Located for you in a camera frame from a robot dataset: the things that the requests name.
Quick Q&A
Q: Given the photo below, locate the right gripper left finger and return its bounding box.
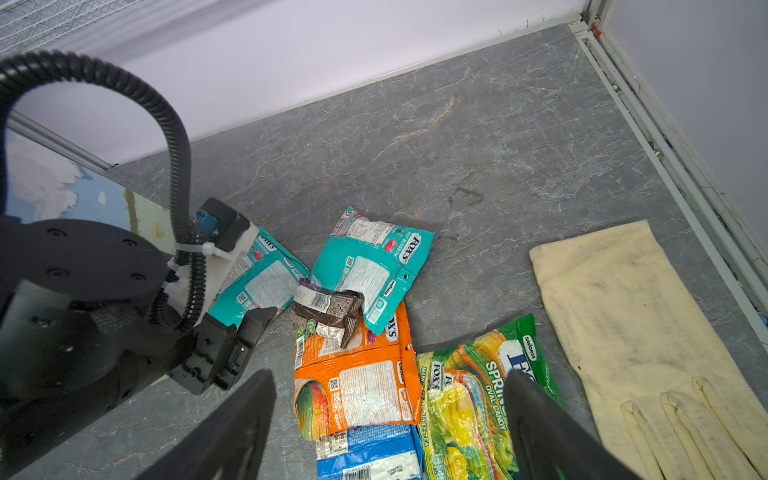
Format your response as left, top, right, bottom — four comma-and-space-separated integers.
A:
138, 370, 276, 480

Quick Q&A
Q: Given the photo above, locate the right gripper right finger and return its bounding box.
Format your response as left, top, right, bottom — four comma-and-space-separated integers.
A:
503, 370, 638, 479

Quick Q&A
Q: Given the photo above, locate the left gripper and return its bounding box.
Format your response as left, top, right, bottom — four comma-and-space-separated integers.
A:
168, 307, 278, 395

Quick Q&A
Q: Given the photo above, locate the teal candy bag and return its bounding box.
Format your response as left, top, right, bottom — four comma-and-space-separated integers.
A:
311, 207, 435, 335
208, 227, 310, 327

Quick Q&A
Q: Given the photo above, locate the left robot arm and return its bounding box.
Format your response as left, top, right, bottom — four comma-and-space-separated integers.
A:
1, 50, 277, 479

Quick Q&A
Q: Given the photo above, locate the yellow green spring tea bag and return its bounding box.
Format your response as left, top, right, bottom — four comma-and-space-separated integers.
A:
417, 314, 562, 479

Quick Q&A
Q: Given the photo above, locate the orange candy bag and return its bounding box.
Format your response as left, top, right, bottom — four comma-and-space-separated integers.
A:
293, 304, 422, 441

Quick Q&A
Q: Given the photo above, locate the white paper bag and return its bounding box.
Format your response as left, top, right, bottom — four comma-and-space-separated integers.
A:
0, 127, 178, 385

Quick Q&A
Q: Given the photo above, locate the brown chocolate bar wrapper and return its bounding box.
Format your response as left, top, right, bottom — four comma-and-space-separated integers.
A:
291, 279, 363, 349

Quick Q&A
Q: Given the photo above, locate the cream cloth glove right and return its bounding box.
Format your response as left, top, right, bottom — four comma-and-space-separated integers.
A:
529, 221, 767, 479

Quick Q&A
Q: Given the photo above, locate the blue snack packet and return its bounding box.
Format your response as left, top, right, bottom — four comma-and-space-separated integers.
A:
316, 424, 424, 480

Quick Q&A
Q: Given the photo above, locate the white wire shelf basket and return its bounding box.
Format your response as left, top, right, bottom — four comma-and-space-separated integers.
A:
1, 0, 138, 57

